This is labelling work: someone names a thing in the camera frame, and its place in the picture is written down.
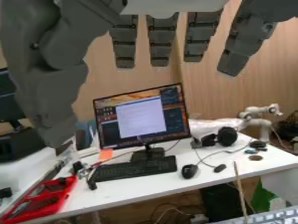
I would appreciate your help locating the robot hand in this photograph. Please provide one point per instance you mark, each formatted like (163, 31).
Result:
(48, 66)

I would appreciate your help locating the black bag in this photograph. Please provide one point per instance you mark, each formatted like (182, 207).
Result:
(20, 145)

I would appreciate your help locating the computer monitor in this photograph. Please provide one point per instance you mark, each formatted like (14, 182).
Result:
(141, 116)

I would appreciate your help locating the orange sticky note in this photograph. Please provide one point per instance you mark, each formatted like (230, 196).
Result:
(105, 154)

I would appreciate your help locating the black keyboard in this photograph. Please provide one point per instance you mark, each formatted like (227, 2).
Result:
(133, 168)

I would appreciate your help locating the red tray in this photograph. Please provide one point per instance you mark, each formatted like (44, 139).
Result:
(17, 213)
(54, 191)

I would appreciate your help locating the black mouse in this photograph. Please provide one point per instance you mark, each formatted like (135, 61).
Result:
(189, 171)

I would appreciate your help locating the black headphones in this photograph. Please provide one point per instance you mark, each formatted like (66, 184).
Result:
(226, 136)

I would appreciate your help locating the white desk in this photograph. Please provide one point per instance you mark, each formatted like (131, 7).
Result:
(177, 186)

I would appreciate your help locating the small black puck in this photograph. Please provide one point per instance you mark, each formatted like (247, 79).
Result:
(219, 168)

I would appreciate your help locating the small white jointed device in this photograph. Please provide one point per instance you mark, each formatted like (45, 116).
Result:
(259, 115)

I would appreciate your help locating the thin stick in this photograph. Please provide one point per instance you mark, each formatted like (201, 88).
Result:
(240, 196)

